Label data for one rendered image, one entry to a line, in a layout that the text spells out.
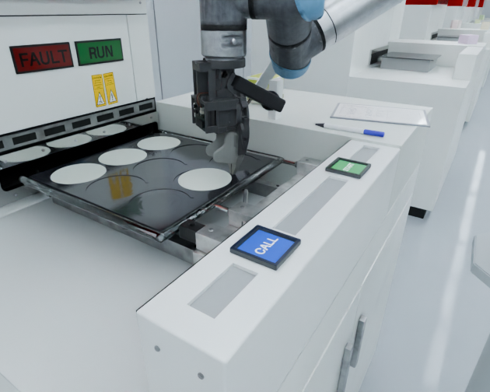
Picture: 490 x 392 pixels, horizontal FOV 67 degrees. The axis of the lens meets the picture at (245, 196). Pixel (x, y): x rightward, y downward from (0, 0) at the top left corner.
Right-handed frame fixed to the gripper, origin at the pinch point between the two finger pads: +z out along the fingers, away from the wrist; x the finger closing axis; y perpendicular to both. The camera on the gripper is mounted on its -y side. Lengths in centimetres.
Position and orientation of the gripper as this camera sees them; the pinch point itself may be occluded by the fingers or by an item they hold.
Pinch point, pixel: (236, 166)
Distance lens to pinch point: 72.0
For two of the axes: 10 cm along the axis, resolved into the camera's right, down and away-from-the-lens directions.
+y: -9.0, 2.0, -4.0
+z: -0.1, 8.9, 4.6
